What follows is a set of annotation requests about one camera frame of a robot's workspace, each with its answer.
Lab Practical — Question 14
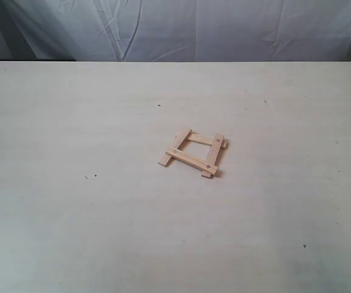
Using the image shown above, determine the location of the white backdrop cloth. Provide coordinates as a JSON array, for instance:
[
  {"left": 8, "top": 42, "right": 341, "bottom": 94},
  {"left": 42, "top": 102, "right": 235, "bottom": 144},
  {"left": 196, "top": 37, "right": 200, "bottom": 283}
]
[{"left": 0, "top": 1, "right": 351, "bottom": 62}]

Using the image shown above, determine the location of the horizontal plain wooden stick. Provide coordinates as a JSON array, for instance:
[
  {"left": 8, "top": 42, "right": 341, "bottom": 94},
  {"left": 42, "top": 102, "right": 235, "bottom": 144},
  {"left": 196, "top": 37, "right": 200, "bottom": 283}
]
[{"left": 175, "top": 132, "right": 227, "bottom": 150}]

